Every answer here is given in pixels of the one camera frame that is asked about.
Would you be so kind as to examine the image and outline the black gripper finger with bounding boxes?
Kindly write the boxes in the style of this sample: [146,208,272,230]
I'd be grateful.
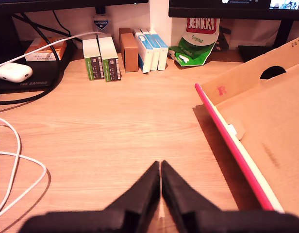
[104,160,162,233]
[161,160,223,233]

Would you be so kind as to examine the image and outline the red Nike shoebox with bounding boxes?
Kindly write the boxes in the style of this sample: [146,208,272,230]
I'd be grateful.
[194,36,299,214]

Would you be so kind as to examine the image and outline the green and white box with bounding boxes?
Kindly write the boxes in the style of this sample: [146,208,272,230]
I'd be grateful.
[98,36,122,83]
[82,37,105,81]

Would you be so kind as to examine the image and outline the white and blue box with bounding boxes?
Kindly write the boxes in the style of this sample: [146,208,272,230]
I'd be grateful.
[140,29,161,71]
[149,30,169,71]
[133,29,155,74]

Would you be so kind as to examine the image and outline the brown cardboard box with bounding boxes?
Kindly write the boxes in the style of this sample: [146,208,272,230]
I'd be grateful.
[118,27,139,73]

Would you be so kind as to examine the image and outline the orange and white box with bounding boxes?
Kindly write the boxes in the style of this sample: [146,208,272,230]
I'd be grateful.
[24,37,67,62]

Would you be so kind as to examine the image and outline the green Jenkki gum bag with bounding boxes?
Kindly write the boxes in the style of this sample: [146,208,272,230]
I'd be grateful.
[168,17,221,67]

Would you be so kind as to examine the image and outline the blue shield badge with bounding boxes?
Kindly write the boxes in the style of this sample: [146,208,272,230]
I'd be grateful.
[93,19,109,31]

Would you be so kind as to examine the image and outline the white earbuds case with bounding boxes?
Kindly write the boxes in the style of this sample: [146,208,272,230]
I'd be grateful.
[0,63,33,83]

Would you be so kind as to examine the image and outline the white cable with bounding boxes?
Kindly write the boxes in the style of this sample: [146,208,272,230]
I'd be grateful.
[0,116,48,220]
[0,31,108,69]

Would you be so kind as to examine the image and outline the thick black cable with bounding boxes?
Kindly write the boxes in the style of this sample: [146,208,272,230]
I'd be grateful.
[0,38,75,106]

